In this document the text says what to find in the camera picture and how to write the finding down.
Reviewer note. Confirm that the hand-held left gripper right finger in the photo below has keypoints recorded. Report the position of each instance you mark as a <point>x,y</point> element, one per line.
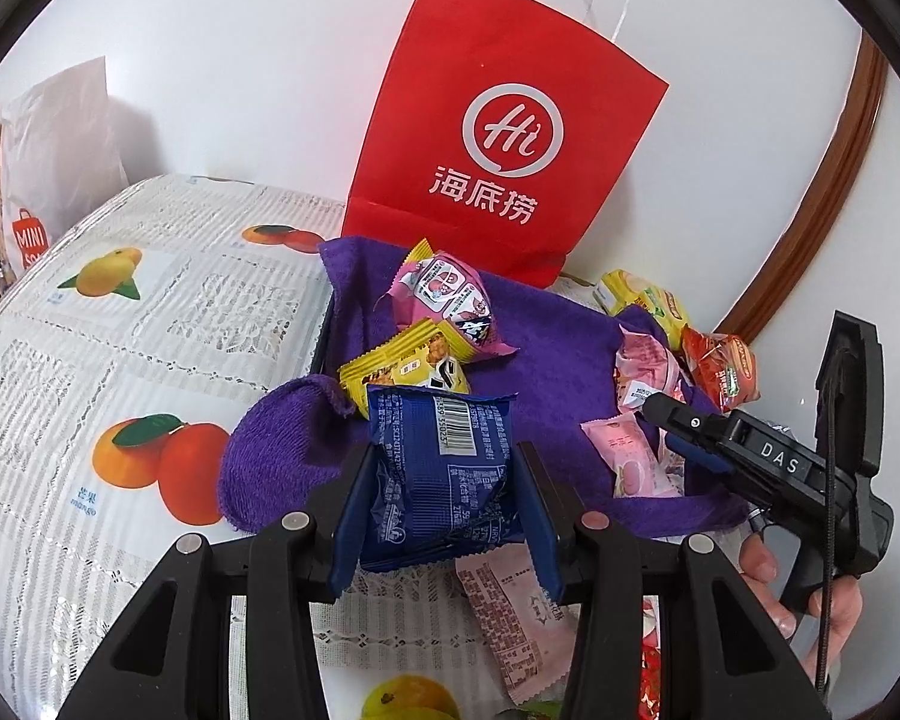
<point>540,525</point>

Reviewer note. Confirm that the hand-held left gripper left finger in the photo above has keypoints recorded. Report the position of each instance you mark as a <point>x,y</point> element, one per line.
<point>352,510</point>

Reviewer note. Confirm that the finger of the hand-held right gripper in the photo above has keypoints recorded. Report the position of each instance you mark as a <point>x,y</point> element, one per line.
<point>682,416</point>
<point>697,456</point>

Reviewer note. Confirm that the blue snack packet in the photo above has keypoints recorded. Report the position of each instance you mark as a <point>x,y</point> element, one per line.
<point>435,465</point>

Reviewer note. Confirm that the pale pink packet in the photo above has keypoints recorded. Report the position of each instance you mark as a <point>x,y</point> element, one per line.
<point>510,615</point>

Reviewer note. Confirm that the purple towel covered tray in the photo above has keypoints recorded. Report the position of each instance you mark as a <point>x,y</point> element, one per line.
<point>555,360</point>

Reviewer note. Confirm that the yellow snack packet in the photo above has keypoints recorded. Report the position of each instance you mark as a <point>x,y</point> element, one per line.
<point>397,367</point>

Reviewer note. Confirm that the red snack packet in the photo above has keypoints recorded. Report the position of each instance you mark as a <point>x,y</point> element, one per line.
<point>654,667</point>

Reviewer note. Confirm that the large pink snack packet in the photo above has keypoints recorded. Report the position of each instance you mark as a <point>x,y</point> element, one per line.
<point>450,300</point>

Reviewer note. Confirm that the person's right hand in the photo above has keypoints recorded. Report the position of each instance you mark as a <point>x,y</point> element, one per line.
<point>844,607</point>

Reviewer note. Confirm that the red orange snack bag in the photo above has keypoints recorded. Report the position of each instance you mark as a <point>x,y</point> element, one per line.
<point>720,367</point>

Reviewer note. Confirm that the yellow snack bag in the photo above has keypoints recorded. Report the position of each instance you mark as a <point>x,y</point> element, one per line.
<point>645,300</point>

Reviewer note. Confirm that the fruit print tablecloth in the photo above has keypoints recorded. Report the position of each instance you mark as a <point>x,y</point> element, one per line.
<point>82,405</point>

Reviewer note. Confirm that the red paper bag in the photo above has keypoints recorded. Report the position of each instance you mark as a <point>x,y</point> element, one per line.
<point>420,127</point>

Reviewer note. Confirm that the white plastic shopping bag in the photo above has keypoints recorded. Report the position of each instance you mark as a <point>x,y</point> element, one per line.
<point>60,135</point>

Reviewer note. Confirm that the brown wooden door frame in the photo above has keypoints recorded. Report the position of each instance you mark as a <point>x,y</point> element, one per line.
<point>851,157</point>

